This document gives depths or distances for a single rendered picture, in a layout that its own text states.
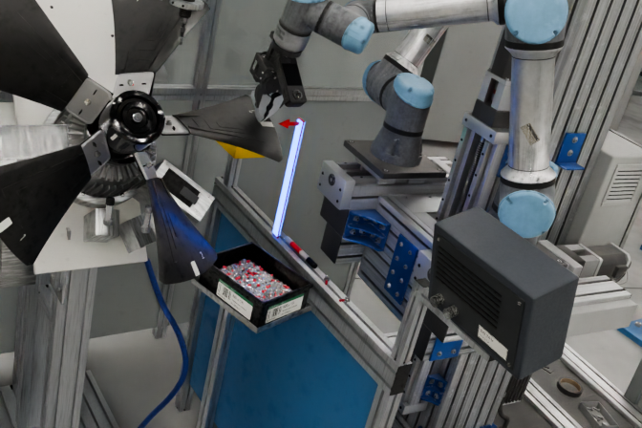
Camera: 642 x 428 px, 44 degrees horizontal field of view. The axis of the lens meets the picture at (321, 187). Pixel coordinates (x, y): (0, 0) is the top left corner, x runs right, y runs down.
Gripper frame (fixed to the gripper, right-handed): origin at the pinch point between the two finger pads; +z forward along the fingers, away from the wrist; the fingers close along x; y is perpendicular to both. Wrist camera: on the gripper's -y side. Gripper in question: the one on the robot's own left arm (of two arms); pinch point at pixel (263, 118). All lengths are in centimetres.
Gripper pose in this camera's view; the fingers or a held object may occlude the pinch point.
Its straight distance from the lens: 185.5
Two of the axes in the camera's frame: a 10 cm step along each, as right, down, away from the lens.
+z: -3.6, 7.2, 6.0
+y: -4.4, -7.0, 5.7
